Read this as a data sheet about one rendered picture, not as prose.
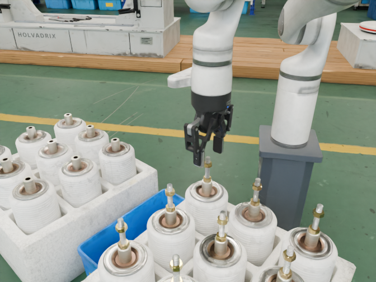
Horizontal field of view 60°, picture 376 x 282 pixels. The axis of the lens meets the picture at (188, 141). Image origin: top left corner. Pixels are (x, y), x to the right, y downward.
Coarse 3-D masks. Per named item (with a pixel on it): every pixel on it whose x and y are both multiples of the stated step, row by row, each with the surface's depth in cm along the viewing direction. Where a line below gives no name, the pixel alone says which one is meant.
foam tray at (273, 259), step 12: (180, 204) 80; (228, 204) 80; (228, 216) 79; (276, 228) 73; (144, 240) 70; (276, 240) 72; (276, 252) 67; (156, 264) 64; (192, 264) 64; (252, 264) 64; (264, 264) 64; (276, 264) 66; (336, 264) 64; (348, 264) 64; (96, 276) 62; (156, 276) 63; (192, 276) 65; (252, 276) 63; (336, 276) 62; (348, 276) 62
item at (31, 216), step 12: (48, 192) 73; (12, 204) 70; (24, 204) 70; (36, 204) 70; (48, 204) 73; (24, 216) 71; (36, 216) 72; (48, 216) 74; (60, 216) 79; (24, 228) 73; (36, 228) 73
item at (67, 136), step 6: (54, 126) 101; (78, 126) 101; (84, 126) 102; (60, 132) 99; (66, 132) 99; (72, 132) 99; (78, 132) 100; (60, 138) 100; (66, 138) 100; (72, 138) 100; (66, 144) 101; (72, 144) 101
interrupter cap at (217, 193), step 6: (192, 186) 74; (198, 186) 74; (216, 186) 74; (192, 192) 72; (198, 192) 72; (216, 192) 72; (222, 192) 72; (198, 198) 70; (204, 198) 70; (210, 198) 70; (216, 198) 70
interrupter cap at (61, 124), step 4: (60, 120) 103; (64, 120) 104; (76, 120) 104; (80, 120) 104; (60, 124) 101; (64, 124) 102; (72, 124) 102; (76, 124) 101; (80, 124) 102; (60, 128) 100; (64, 128) 99; (68, 128) 99
